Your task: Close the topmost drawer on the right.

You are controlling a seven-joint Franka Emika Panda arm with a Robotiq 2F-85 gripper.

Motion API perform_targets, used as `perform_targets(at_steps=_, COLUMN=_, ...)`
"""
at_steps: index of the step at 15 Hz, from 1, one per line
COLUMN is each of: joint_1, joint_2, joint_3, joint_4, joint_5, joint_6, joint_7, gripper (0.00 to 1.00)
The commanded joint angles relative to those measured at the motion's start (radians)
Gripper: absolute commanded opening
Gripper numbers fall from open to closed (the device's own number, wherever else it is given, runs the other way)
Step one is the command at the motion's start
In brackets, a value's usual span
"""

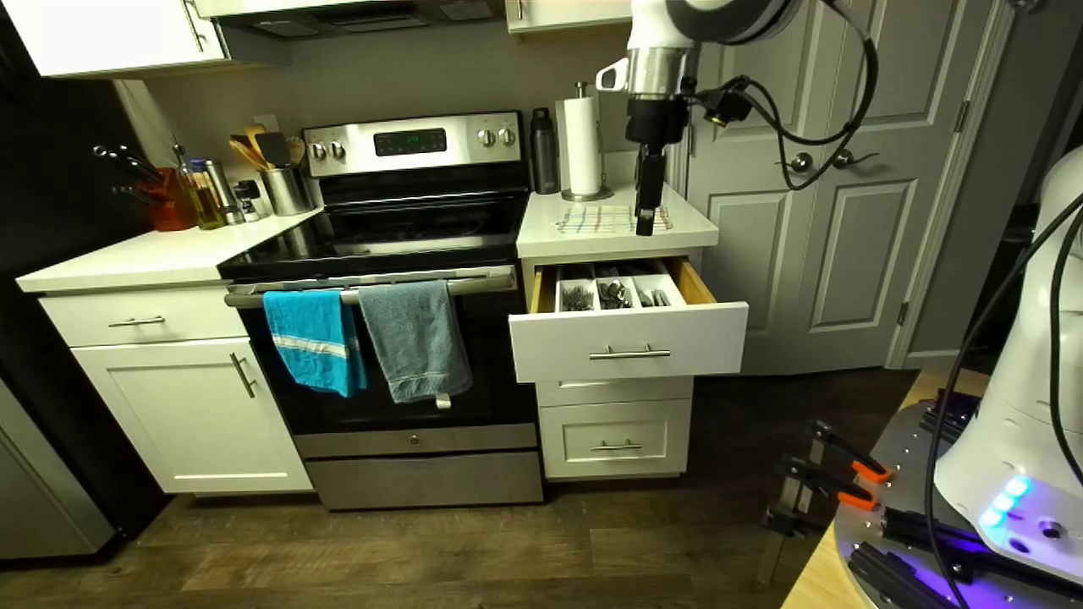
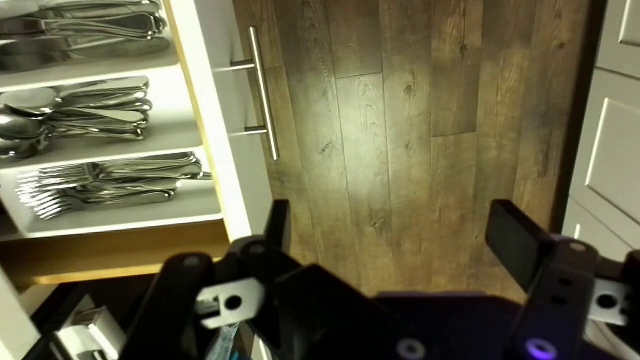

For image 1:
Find white drawer with cutlery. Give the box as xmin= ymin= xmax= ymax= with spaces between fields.
xmin=508 ymin=255 xmax=750 ymax=385

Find narrow white drawer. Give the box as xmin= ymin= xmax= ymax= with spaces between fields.
xmin=535 ymin=376 xmax=695 ymax=409

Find deep white drawer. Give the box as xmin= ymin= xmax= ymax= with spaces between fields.
xmin=538 ymin=398 xmax=694 ymax=481

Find stove bottom drawer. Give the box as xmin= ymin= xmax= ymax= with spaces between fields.
xmin=304 ymin=450 xmax=545 ymax=512

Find wide white drawer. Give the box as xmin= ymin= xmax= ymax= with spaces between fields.
xmin=37 ymin=286 xmax=249 ymax=348

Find paper towel roll on holder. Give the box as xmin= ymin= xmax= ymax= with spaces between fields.
xmin=555 ymin=81 xmax=613 ymax=203

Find checked cloth mat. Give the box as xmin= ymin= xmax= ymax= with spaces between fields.
xmin=555 ymin=205 xmax=674 ymax=236

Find dark water bottle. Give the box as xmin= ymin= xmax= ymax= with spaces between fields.
xmin=530 ymin=107 xmax=562 ymax=196

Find white cutlery tray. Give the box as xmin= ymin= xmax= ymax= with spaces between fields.
xmin=553 ymin=263 xmax=689 ymax=313

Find white panel door with knob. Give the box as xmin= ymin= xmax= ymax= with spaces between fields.
xmin=684 ymin=0 xmax=826 ymax=375

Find white panel door with lever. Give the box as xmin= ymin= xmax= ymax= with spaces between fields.
xmin=795 ymin=0 xmax=998 ymax=375

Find stainless steel stove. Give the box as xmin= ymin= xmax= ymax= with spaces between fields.
xmin=217 ymin=110 xmax=545 ymax=512

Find oven door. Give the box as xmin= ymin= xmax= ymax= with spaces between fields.
xmin=224 ymin=265 xmax=540 ymax=434

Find range hood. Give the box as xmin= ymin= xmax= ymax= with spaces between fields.
xmin=193 ymin=0 xmax=509 ymax=40

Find grey towel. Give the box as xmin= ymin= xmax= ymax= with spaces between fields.
xmin=357 ymin=280 xmax=474 ymax=410

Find steel utensil holder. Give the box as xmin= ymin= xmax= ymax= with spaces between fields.
xmin=260 ymin=166 xmax=315 ymax=217

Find bunch of cooking utensils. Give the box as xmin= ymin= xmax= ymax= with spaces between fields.
xmin=228 ymin=124 xmax=307 ymax=173

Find black orange clamp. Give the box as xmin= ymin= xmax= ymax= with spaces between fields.
xmin=806 ymin=419 xmax=894 ymax=485
xmin=759 ymin=453 xmax=881 ymax=586

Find blue striped towel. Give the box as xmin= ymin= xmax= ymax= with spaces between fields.
xmin=261 ymin=289 xmax=368 ymax=399

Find small spice jar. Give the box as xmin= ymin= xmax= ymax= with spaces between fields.
xmin=234 ymin=179 xmax=264 ymax=223

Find steel shaker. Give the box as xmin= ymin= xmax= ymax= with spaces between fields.
xmin=206 ymin=160 xmax=247 ymax=226

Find oil bottle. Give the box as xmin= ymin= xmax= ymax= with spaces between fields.
xmin=186 ymin=158 xmax=228 ymax=232

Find red knife block with knives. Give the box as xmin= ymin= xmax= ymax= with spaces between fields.
xmin=91 ymin=144 xmax=198 ymax=233

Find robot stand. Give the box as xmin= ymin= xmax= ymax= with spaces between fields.
xmin=781 ymin=364 xmax=1083 ymax=609

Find white cabinet door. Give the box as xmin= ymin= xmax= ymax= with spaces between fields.
xmin=71 ymin=337 xmax=315 ymax=497

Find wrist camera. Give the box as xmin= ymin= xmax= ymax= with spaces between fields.
xmin=699 ymin=80 xmax=755 ymax=129

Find small white wall cabinet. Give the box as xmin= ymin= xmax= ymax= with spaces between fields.
xmin=504 ymin=0 xmax=632 ymax=36

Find oven door handle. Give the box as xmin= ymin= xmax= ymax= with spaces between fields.
xmin=224 ymin=265 xmax=518 ymax=309

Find long silver drawer handle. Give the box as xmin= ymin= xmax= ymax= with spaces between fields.
xmin=588 ymin=344 xmax=673 ymax=362

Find silver door handle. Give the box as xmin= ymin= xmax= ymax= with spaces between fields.
xmin=229 ymin=352 xmax=258 ymax=399

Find large white wall cabinet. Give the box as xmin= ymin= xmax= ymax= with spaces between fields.
xmin=0 ymin=0 xmax=231 ymax=80

